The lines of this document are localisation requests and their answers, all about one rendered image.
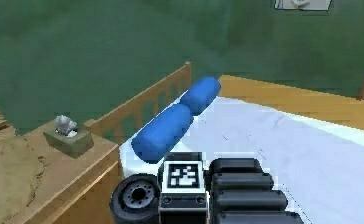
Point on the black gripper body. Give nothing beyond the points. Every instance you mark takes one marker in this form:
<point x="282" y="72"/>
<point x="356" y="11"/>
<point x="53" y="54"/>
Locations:
<point x="135" y="198"/>

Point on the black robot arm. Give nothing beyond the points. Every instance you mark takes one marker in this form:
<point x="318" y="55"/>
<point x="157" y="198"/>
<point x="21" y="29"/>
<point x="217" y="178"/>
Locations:
<point x="243" y="193"/>

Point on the blue pillow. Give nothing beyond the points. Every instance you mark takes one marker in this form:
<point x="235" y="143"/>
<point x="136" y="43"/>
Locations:
<point x="161" y="133"/>
<point x="201" y="93"/>

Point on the wooden bedside table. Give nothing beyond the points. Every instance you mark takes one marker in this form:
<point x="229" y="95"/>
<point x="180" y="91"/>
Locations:
<point x="50" y="180"/>

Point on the olive tissue box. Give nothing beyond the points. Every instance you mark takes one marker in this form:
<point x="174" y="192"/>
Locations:
<point x="70" y="138"/>

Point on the wooden bed with white sheet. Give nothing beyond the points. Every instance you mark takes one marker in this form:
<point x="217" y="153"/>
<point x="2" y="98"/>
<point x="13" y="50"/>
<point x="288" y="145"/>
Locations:
<point x="290" y="150"/>

